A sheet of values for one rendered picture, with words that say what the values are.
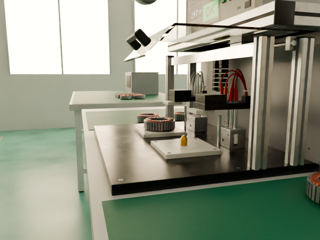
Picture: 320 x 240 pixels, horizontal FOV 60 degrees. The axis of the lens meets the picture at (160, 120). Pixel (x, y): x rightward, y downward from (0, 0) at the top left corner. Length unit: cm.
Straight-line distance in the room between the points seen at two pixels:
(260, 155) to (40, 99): 504
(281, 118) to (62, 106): 489
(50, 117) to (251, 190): 507
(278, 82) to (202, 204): 44
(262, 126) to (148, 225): 33
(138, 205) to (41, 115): 506
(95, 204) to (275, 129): 53
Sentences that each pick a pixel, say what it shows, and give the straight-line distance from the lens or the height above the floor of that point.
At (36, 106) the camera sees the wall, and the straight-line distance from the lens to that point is 550.
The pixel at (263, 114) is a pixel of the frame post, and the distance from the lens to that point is 63.
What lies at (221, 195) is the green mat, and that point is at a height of 75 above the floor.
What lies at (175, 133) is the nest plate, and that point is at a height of 78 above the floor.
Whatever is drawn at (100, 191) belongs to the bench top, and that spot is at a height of 75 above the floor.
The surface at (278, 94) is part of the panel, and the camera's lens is 82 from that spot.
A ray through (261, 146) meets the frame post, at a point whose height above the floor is 82.
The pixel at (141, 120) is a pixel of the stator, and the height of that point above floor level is 77.
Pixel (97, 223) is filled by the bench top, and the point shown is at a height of 75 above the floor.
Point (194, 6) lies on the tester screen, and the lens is 105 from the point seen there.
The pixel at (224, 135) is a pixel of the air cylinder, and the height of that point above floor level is 80.
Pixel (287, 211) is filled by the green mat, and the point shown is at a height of 75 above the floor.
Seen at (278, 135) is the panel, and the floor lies 81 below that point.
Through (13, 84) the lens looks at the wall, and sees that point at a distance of 553.
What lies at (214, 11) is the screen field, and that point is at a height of 116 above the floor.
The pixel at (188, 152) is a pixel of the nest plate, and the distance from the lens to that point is 70.
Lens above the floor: 97
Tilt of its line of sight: 9 degrees down
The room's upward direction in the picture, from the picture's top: straight up
